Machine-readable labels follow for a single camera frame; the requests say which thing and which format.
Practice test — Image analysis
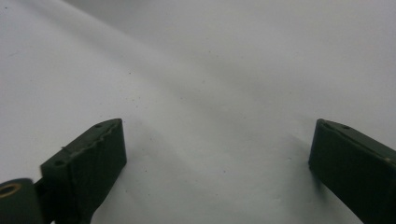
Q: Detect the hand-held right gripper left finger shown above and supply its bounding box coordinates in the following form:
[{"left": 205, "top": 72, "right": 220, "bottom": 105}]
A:
[{"left": 39, "top": 118, "right": 128, "bottom": 224}]

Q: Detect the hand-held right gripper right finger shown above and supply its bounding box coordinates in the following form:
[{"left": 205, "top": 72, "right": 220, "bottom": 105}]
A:
[{"left": 308, "top": 118, "right": 396, "bottom": 224}]

